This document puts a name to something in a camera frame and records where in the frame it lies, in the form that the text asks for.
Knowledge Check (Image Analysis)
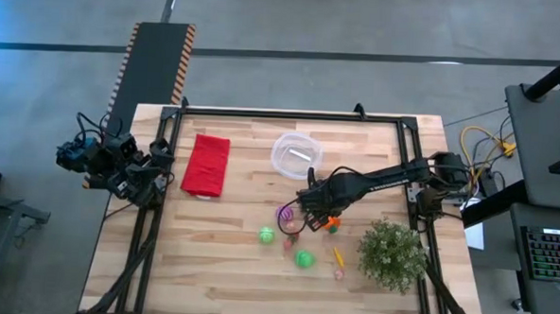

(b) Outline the green potted artificial plant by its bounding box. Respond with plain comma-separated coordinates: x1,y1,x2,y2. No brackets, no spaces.
355,217,430,297

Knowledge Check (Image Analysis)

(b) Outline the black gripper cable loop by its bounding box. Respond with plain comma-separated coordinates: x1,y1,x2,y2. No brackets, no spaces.
275,201,307,236

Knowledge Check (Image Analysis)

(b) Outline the black mat with orange stripes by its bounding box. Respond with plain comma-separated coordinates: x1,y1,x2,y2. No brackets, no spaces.
106,20,197,124

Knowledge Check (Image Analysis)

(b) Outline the clear round plastic tupperware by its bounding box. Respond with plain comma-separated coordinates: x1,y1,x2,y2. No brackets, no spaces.
269,131,324,182

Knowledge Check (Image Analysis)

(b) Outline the grey desk under keyboard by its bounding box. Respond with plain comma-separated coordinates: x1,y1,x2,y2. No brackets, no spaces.
504,202,560,314

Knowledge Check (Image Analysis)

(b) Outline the yellow cable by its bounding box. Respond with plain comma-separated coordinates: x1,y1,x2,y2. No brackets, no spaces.
457,124,518,190

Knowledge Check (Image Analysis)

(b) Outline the orange toy carrot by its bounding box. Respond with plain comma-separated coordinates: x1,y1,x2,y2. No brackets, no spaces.
322,215,342,236

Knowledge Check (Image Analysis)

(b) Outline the grey desk with black pole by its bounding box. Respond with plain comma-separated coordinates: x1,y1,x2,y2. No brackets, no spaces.
499,41,560,211

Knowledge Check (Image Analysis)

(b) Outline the small green toy ball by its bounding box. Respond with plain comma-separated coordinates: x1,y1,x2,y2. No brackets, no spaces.
257,225,277,246

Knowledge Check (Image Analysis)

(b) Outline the large green toy ball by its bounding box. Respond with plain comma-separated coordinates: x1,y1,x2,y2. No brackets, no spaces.
293,249,317,270

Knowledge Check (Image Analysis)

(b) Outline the black aluminium table frame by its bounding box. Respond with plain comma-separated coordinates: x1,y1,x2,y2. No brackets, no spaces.
83,91,496,314

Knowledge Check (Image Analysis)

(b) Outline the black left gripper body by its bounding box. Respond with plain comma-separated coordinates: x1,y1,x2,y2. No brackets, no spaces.
116,146,161,193

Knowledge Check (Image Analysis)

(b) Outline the red folded cloth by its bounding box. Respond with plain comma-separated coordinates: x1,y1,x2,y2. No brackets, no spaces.
179,132,232,200

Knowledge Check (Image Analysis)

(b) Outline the purple striped toy ball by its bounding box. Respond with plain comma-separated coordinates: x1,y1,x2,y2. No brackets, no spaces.
275,204,296,224

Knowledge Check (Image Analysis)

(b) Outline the rainbow backlit keyboard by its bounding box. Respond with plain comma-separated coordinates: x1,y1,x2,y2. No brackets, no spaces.
518,225,560,284

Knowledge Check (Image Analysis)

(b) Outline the white paper sheet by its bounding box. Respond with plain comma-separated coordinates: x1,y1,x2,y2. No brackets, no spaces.
463,197,487,251

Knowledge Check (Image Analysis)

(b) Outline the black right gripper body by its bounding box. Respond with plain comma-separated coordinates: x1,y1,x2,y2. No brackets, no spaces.
295,172,354,218

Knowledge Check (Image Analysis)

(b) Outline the black power strip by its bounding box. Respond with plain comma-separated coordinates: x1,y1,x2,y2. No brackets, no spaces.
477,168,501,197

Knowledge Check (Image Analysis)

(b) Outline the dark side table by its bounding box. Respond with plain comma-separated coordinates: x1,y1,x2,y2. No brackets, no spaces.
0,161,53,314

